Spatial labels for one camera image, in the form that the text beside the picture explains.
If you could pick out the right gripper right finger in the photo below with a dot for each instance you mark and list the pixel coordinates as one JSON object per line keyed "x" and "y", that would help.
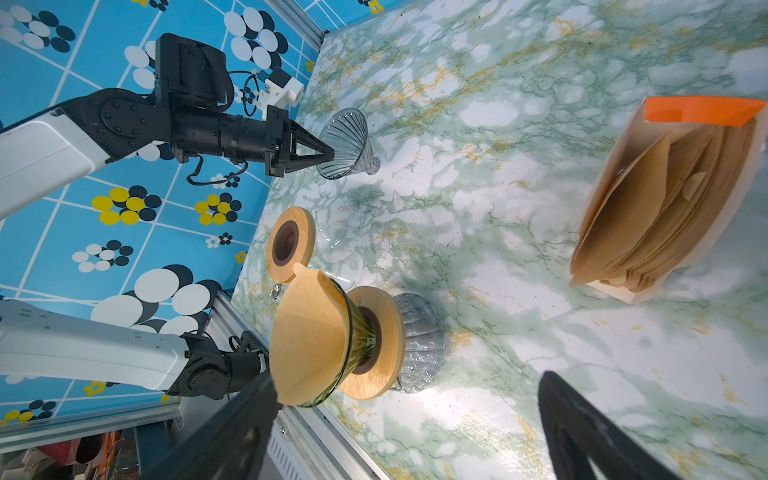
{"x": 581, "y": 439}

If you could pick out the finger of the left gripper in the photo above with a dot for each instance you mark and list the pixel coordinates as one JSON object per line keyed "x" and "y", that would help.
{"x": 304, "y": 144}
{"x": 294, "y": 163}

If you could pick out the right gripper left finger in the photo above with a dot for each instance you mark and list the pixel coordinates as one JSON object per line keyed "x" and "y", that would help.
{"x": 232, "y": 444}

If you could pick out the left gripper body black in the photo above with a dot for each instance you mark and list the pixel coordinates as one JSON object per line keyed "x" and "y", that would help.
{"x": 278, "y": 141}

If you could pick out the green glass dripper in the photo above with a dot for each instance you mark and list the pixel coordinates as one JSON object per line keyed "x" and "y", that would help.
{"x": 361, "y": 344}

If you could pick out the ribbed glass carafe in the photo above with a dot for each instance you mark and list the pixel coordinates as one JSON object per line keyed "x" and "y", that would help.
{"x": 424, "y": 344}

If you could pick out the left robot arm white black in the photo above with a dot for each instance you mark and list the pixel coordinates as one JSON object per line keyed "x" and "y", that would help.
{"x": 146, "y": 324}

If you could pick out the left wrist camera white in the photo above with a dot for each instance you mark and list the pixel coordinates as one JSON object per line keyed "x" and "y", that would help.
{"x": 280, "y": 90}

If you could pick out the aluminium front rail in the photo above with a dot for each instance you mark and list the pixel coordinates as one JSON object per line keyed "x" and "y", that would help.
{"x": 180, "y": 414}

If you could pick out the left aluminium corner post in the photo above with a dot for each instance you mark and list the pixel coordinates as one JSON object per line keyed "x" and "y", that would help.
{"x": 299, "y": 20}

